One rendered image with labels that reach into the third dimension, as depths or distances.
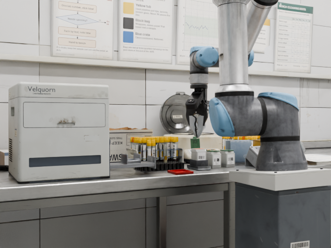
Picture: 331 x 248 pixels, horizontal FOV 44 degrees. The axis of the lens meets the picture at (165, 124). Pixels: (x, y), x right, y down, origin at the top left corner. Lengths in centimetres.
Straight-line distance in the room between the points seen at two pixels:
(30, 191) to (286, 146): 75
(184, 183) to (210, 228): 95
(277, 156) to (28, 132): 73
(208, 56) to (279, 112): 42
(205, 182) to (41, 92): 63
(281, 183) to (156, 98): 110
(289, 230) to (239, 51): 52
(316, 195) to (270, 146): 19
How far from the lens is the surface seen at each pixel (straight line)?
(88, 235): 206
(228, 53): 122
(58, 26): 198
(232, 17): 124
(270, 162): 123
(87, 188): 129
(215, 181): 148
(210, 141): 183
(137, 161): 139
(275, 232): 120
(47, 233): 200
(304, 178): 121
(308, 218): 126
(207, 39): 228
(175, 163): 154
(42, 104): 128
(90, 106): 132
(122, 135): 166
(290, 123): 125
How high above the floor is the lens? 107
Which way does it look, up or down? 1 degrees down
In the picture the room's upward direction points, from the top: straight up
